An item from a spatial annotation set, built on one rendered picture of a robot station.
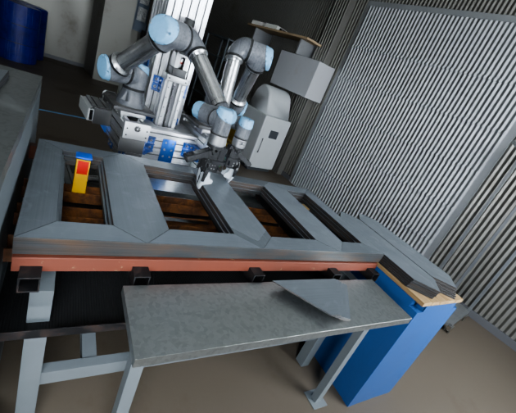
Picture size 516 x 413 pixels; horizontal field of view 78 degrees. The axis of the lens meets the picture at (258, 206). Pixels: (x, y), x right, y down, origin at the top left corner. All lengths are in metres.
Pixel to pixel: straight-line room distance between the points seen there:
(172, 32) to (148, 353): 1.21
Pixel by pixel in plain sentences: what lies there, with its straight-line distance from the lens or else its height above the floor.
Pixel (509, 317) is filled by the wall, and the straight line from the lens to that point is 4.20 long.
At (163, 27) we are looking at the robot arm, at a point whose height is 1.47.
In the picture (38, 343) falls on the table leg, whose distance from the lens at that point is 1.31.
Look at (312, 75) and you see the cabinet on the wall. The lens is 5.21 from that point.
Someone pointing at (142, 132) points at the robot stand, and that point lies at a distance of 1.84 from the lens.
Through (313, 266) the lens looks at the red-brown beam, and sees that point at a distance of 1.49.
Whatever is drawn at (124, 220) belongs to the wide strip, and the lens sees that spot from 1.14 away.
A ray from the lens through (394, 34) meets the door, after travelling 5.05.
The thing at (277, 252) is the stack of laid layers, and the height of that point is 0.85.
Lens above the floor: 1.46
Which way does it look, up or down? 22 degrees down
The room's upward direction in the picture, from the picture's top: 23 degrees clockwise
